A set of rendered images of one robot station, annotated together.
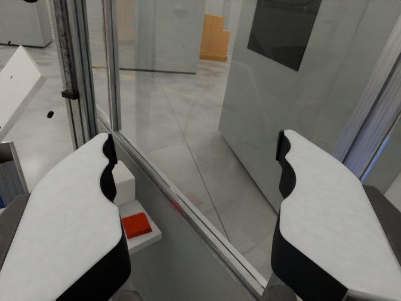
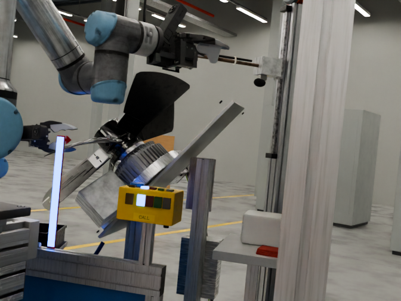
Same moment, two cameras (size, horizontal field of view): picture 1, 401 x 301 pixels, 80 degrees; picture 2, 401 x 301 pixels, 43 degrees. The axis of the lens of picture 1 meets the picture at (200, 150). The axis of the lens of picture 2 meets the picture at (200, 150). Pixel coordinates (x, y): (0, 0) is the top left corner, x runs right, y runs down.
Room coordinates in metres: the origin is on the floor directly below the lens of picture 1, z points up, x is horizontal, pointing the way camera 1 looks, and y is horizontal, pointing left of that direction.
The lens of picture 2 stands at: (-0.65, -1.08, 1.22)
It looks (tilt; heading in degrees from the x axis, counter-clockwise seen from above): 1 degrees down; 55
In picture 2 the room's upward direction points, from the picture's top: 5 degrees clockwise
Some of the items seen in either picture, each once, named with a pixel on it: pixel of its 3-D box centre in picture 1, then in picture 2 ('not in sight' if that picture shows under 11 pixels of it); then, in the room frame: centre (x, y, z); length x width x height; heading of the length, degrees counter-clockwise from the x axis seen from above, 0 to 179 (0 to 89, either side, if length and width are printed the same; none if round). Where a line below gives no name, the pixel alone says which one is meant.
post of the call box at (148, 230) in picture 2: not in sight; (147, 242); (0.05, 0.16, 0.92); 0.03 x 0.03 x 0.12; 43
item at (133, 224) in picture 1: (136, 224); (270, 251); (0.53, 0.17, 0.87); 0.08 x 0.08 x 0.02; 33
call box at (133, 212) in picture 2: not in sight; (150, 206); (0.05, 0.16, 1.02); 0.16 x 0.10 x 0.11; 133
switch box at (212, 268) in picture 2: not in sight; (200, 265); (0.51, 0.53, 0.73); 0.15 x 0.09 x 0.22; 133
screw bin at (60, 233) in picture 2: not in sight; (27, 236); (-0.14, 0.61, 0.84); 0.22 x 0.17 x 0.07; 148
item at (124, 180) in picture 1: (104, 184); (267, 227); (0.65, 0.32, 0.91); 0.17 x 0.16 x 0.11; 133
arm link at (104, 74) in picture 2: not in sight; (105, 77); (-0.19, -0.02, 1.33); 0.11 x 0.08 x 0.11; 97
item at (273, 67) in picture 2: not in sight; (269, 67); (0.73, 0.49, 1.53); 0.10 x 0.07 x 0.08; 168
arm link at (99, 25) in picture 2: not in sight; (113, 33); (-0.19, -0.03, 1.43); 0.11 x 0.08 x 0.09; 7
